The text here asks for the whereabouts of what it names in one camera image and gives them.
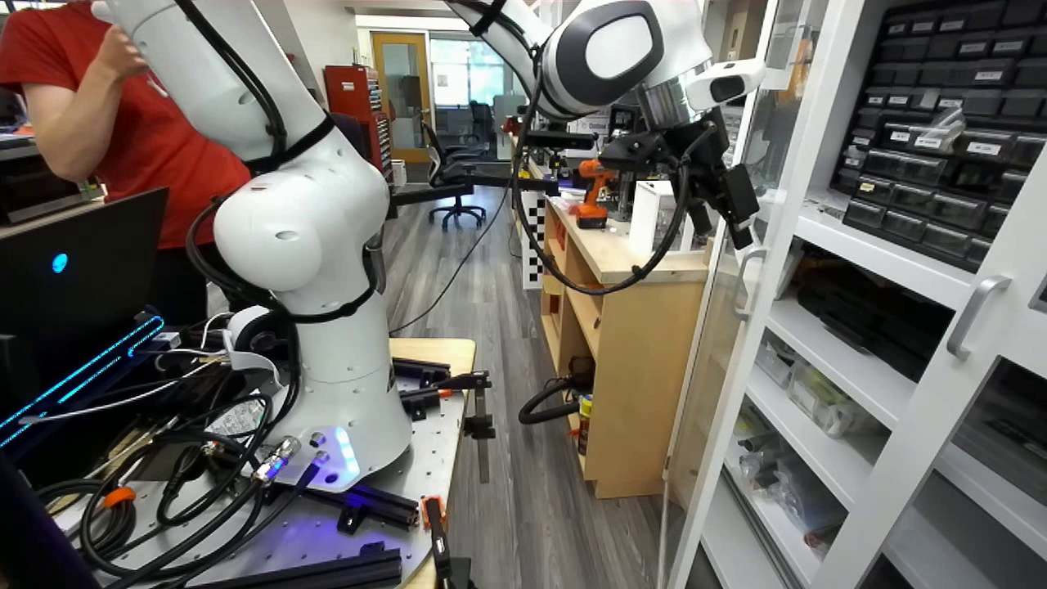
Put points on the black white checkerboard panel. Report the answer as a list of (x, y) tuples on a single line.
[(536, 247)]

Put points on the black angled bracket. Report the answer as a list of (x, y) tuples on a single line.
[(379, 507)]

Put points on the black items on shelf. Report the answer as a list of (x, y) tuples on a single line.
[(872, 316)]

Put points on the person's bare forearm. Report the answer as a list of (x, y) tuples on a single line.
[(84, 124)]

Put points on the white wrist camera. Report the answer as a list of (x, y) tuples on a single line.
[(727, 85)]

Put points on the white shelf cabinet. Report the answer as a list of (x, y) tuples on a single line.
[(861, 247)]

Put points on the clear acrylic box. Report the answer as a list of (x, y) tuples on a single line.
[(656, 217)]

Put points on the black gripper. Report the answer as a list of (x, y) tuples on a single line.
[(683, 149)]

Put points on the dark electronic instrument box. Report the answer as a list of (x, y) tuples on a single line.
[(35, 192)]

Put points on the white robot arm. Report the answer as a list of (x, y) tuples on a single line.
[(306, 229)]

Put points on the clear plastic bags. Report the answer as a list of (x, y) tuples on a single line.
[(786, 493), (821, 392)]

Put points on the person in red shirt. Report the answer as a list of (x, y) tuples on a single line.
[(166, 163)]

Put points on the person's bare hand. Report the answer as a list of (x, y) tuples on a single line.
[(120, 52)]

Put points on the black clamp mount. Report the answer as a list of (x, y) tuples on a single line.
[(442, 385)]

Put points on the black laptop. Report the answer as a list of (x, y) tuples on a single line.
[(78, 273)]

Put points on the black office chair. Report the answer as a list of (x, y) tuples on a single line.
[(455, 182)]

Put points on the red tool cabinet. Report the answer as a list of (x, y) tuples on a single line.
[(348, 98)]

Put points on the black case with blue edges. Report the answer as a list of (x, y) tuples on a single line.
[(67, 381)]

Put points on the black aluminium extrusion bar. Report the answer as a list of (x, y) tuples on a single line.
[(317, 570)]

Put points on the wooden workbench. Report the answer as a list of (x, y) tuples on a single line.
[(622, 362)]

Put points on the yellow framed doorway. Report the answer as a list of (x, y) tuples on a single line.
[(401, 98)]

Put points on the black small parts drawer organizer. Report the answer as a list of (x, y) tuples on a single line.
[(950, 110)]

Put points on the dark blurred foreground stand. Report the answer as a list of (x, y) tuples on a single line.
[(29, 544)]

